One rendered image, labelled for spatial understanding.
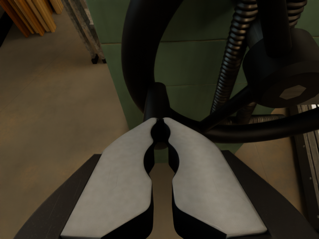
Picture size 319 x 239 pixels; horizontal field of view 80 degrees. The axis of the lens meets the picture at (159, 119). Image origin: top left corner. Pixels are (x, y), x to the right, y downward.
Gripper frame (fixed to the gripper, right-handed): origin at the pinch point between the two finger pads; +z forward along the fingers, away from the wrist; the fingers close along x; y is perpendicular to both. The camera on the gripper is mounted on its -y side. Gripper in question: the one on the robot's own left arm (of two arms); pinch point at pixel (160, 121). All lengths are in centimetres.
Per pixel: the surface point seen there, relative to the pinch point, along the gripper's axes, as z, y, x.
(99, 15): 23.9, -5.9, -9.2
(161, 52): 27.7, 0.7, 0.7
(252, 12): 10.5, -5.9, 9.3
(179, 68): 29.9, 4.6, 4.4
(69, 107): 93, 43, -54
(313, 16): 24.5, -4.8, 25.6
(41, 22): 154, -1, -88
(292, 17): 10.7, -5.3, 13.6
